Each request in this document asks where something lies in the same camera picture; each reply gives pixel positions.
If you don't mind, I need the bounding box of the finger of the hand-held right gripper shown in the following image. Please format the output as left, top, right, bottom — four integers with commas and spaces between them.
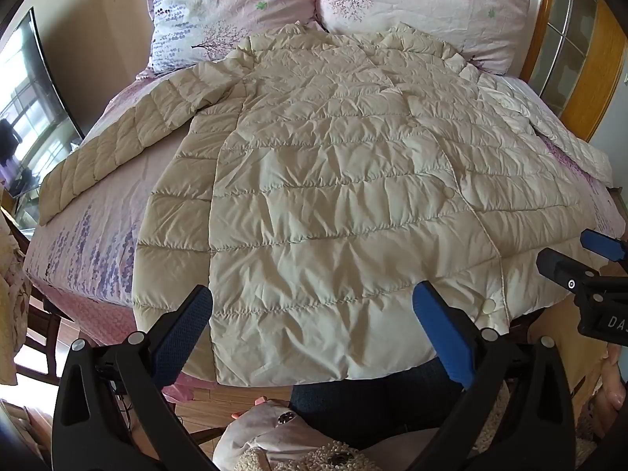
536, 248, 604, 300
580, 228, 628, 262

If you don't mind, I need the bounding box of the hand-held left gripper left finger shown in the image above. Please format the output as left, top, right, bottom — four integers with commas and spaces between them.
51, 285, 217, 471

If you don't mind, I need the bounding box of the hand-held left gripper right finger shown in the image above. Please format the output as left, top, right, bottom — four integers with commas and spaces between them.
412, 281, 577, 471

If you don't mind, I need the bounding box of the cream quilted down jacket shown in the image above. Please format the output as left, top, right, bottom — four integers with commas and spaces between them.
38, 22, 614, 386

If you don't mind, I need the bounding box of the person's right hand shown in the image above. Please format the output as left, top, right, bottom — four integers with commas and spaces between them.
601, 346, 628, 433

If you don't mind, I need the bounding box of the person's dark trouser leg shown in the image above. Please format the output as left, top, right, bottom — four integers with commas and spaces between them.
288, 358, 464, 449

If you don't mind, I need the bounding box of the bed with floral pink sheet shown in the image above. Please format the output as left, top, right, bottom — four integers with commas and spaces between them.
22, 66, 628, 403

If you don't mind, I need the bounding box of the person's fluffy pale top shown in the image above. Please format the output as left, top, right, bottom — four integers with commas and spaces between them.
212, 392, 472, 471

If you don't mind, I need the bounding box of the dark wooden chair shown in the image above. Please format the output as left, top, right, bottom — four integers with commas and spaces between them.
0, 206, 64, 388

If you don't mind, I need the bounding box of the cream floral cloth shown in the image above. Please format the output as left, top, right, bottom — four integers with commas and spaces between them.
0, 216, 33, 386

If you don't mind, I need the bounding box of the flat screen television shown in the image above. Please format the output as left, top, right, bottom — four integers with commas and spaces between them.
0, 7, 85, 199

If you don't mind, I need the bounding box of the floral pillow with pink tree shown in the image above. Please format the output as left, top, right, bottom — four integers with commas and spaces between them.
314, 0, 533, 77

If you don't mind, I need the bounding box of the floral pillow with purple print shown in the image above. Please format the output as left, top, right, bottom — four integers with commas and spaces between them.
135, 0, 325, 79

